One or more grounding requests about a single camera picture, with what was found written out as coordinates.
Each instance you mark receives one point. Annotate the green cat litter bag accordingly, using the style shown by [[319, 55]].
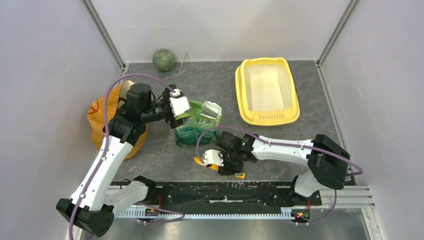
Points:
[[201, 116]]

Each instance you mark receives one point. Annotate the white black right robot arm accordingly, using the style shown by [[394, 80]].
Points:
[[325, 159]]

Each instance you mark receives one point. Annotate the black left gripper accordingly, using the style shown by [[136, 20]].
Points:
[[173, 122]]

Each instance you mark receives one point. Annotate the grey slotted cable duct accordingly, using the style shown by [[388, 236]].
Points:
[[141, 212]]

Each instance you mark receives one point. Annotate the yellow plastic litter box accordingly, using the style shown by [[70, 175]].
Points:
[[265, 92]]

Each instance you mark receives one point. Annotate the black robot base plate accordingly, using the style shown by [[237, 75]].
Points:
[[272, 193]]

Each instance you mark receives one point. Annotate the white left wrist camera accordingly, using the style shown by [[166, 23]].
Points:
[[178, 102]]

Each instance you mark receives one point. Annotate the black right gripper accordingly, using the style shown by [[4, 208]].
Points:
[[226, 170]]

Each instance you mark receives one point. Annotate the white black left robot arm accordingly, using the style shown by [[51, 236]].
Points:
[[89, 208]]

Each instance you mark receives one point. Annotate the orange plastic litter scoop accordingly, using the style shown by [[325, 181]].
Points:
[[198, 161]]

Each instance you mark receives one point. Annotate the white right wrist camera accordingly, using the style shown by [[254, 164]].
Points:
[[212, 157]]

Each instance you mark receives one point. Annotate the orange fabric bag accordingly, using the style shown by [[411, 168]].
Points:
[[95, 115]]

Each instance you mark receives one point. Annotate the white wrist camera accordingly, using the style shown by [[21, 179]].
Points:
[[212, 157], [178, 102]]

